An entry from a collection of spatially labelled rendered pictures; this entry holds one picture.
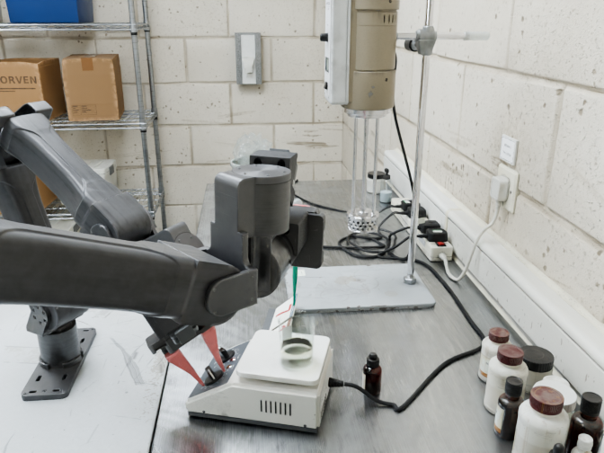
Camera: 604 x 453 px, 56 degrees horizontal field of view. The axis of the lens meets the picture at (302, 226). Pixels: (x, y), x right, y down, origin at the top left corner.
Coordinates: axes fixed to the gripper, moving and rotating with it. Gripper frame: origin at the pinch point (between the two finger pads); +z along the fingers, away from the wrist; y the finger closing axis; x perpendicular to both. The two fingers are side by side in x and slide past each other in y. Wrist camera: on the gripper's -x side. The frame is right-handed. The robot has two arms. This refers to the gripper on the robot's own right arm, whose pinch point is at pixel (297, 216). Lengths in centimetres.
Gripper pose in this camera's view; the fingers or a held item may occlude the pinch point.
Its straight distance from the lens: 74.2
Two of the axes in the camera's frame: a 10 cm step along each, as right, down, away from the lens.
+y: -9.8, -1.0, 1.9
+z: 2.1, -3.0, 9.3
